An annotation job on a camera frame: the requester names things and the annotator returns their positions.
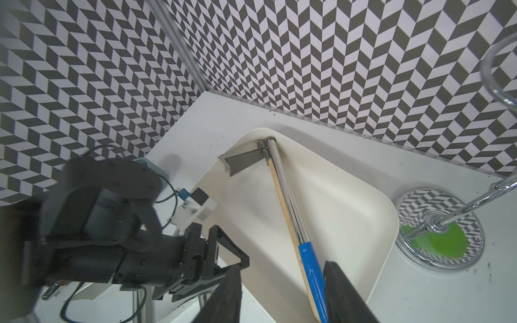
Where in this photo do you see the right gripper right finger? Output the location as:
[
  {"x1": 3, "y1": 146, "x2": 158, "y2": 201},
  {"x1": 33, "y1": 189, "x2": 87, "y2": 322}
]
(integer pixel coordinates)
[{"x1": 323, "y1": 261, "x2": 379, "y2": 323}]

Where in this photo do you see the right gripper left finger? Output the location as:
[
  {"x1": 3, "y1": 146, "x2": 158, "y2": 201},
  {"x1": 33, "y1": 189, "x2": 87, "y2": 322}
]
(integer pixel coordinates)
[{"x1": 192, "y1": 266, "x2": 242, "y2": 323}]

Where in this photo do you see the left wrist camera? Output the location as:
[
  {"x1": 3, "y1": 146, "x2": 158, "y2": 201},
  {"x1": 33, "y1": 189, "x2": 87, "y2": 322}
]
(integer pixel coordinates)
[{"x1": 170, "y1": 187, "x2": 218, "y2": 236}]

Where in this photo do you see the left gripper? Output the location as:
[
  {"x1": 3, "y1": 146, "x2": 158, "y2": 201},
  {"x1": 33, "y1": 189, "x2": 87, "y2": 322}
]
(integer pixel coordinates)
[{"x1": 113, "y1": 223, "x2": 250, "y2": 301}]

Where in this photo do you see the wooden handle hoe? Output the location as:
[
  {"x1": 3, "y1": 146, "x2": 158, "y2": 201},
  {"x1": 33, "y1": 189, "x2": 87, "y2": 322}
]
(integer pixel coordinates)
[{"x1": 219, "y1": 137, "x2": 319, "y2": 322}]

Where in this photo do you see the grey-blue cup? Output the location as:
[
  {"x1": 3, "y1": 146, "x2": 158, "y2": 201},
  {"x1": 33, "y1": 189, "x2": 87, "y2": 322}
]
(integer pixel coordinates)
[{"x1": 133, "y1": 157, "x2": 169, "y2": 191}]

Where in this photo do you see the chrome cup rack stand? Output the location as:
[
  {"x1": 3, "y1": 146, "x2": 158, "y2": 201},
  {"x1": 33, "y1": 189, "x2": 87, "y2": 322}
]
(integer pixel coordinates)
[{"x1": 392, "y1": 31, "x2": 517, "y2": 271}]

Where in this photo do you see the blue handle hoe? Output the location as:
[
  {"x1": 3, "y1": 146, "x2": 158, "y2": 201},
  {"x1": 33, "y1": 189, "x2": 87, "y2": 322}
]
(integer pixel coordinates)
[{"x1": 265, "y1": 137, "x2": 329, "y2": 322}]

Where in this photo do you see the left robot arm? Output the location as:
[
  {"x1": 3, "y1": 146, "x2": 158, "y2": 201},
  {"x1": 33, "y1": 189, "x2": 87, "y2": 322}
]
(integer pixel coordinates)
[{"x1": 1, "y1": 156, "x2": 250, "y2": 322}]

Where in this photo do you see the cream storage box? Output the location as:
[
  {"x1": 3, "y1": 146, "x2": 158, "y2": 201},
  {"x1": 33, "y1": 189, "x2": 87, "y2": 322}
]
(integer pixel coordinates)
[{"x1": 197, "y1": 128, "x2": 399, "y2": 319}]

